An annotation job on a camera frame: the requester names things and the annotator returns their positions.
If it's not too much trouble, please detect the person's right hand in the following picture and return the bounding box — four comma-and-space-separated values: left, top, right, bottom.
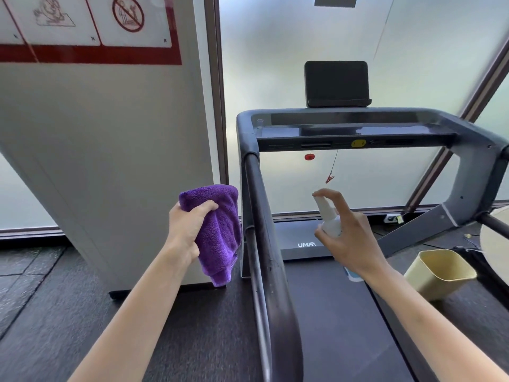
313, 188, 389, 281

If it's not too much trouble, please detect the person's left hand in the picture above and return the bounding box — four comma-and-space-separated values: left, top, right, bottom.
166, 200, 220, 264

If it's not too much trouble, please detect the white spray bottle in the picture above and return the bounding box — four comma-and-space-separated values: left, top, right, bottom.
313, 196, 365, 283

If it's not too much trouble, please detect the purple microfiber cloth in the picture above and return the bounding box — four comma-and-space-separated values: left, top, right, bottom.
178, 184, 243, 288

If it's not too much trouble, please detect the person's right forearm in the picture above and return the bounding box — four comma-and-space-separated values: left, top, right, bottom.
363, 262, 509, 382

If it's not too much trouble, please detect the person's left forearm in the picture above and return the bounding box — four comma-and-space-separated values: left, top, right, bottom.
68, 240, 192, 382

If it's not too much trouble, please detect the grey treadmill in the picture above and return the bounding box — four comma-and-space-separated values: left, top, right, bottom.
236, 108, 509, 382

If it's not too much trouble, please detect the white pillar cabinet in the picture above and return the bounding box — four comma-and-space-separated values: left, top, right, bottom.
0, 0, 222, 301

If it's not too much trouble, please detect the beige plastic waste bin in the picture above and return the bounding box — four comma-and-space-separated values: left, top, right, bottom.
403, 249, 477, 302

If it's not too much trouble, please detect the black tablet screen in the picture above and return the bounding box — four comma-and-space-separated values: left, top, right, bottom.
304, 60, 372, 108

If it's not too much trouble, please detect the brown diagonal window beam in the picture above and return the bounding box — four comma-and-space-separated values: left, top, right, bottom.
405, 47, 509, 214

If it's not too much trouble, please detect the white round furniture piece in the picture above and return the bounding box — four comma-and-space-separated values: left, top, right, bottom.
479, 206, 509, 275

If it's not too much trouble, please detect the red and white safety sign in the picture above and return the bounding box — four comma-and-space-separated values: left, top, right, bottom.
0, 0, 183, 66

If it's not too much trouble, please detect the red clip on cord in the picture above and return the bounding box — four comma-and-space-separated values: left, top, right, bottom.
325, 150, 339, 184

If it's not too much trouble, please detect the brown window frame post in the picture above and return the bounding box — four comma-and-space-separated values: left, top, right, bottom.
204, 0, 230, 186

